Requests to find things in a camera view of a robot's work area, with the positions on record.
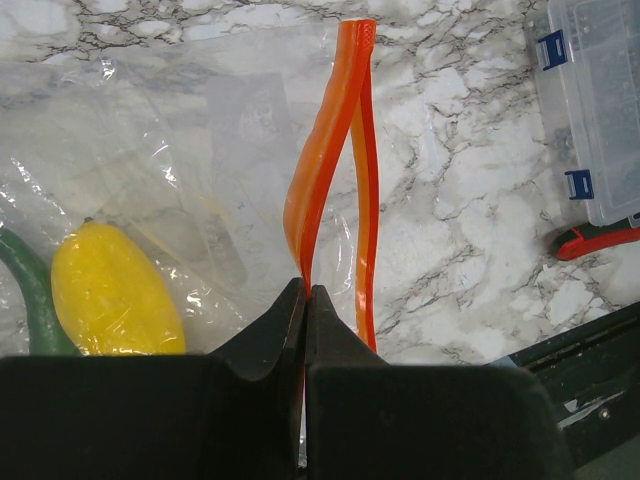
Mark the clear plastic screw box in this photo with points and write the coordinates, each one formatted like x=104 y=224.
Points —
x=585 y=61

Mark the clear zip bag orange zipper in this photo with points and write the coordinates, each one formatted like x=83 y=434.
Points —
x=236 y=164

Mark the yellow lemon squash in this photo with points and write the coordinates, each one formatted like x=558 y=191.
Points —
x=109 y=297

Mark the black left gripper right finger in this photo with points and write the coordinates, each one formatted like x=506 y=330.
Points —
x=367 y=419

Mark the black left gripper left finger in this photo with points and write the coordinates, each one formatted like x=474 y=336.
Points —
x=234 y=413

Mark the red black utility knife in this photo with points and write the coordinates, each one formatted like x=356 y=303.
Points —
x=586 y=238

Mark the black metal base rail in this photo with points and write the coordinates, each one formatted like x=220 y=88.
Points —
x=591 y=374

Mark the green chili pepper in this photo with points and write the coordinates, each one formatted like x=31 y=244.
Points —
x=32 y=274

